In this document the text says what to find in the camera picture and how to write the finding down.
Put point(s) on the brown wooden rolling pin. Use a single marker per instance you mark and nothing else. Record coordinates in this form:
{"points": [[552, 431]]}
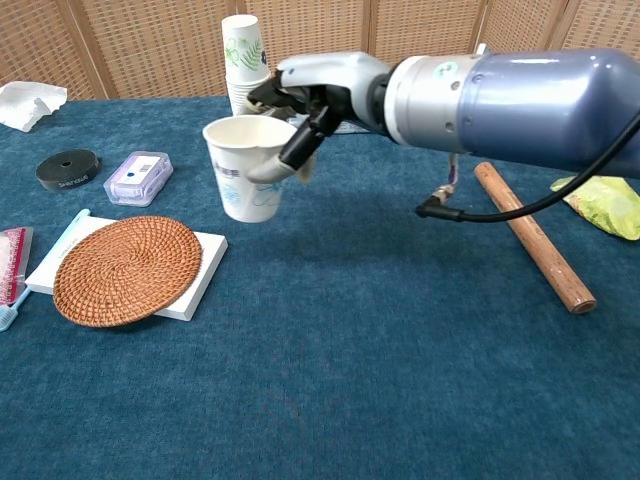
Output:
{"points": [[545, 260]]}

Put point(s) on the pink and white bag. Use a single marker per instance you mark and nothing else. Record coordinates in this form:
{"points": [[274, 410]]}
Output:
{"points": [[12, 265]]}

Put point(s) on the black tape roll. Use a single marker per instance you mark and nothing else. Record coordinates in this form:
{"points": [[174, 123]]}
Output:
{"points": [[67, 172]]}

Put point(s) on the crumpled white tissue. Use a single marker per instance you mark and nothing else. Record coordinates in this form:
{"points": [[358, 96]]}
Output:
{"points": [[25, 102]]}

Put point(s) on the blue tablecloth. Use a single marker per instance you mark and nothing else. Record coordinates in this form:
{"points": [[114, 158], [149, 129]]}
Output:
{"points": [[325, 375]]}

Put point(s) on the round woven rattan coaster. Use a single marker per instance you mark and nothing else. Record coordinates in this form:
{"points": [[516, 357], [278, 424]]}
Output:
{"points": [[125, 272]]}

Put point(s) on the light blue toothbrush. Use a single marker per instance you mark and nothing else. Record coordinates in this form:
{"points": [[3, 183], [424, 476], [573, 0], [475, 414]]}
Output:
{"points": [[9, 314]]}

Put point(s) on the yellow-green snack bag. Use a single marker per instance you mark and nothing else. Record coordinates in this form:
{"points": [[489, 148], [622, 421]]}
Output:
{"points": [[612, 207]]}

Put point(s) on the woven rattan folding screen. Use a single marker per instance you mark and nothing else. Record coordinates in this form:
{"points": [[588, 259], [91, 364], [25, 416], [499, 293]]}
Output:
{"points": [[150, 50]]}

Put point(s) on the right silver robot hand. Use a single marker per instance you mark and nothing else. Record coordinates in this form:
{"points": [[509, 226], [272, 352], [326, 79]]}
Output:
{"points": [[340, 72]]}

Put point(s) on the stack of white paper cups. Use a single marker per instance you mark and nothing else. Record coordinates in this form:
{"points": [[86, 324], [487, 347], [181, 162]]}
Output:
{"points": [[242, 55]]}

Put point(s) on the white paper cup blue print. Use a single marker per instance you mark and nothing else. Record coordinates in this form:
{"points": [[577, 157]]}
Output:
{"points": [[235, 190]]}

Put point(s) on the flat white box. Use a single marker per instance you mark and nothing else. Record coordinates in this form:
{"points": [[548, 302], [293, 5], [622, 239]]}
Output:
{"points": [[209, 257]]}

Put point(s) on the clear purple plastic box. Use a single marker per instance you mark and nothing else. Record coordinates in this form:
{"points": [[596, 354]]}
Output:
{"points": [[137, 180]]}

